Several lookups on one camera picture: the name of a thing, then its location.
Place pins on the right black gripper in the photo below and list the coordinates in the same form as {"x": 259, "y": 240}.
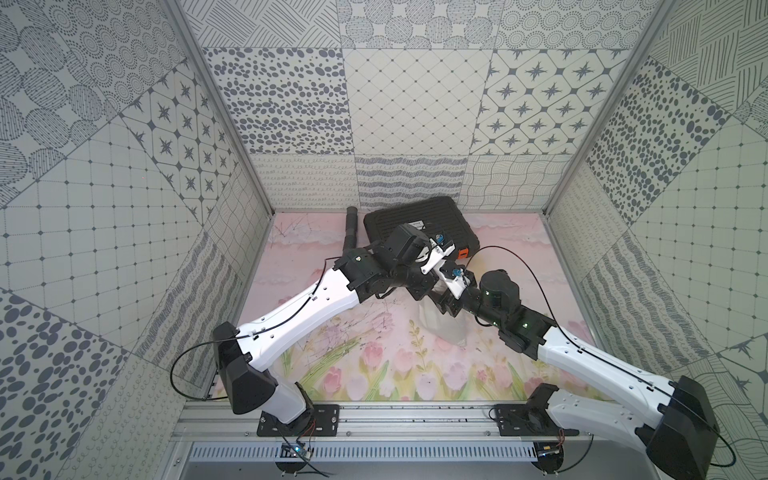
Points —
{"x": 444, "y": 302}

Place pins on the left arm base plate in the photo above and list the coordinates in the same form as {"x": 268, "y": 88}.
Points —
{"x": 320, "y": 420}

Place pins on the aluminium mounting rail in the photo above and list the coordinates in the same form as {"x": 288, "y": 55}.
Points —
{"x": 376, "y": 421}

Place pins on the floral pink table mat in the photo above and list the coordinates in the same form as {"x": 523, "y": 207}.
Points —
{"x": 378, "y": 351}

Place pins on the white cloth soil bag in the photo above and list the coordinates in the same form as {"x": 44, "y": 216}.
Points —
{"x": 451, "y": 329}

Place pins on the black plastic tool case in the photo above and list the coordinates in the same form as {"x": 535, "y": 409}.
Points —
{"x": 436, "y": 215}

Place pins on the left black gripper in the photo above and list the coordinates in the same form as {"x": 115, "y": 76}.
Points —
{"x": 420, "y": 285}

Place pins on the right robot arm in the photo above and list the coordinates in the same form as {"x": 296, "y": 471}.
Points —
{"x": 672, "y": 421}

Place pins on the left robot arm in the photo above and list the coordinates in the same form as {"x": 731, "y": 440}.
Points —
{"x": 408, "y": 258}

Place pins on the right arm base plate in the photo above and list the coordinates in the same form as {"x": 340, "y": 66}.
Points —
{"x": 526, "y": 421}

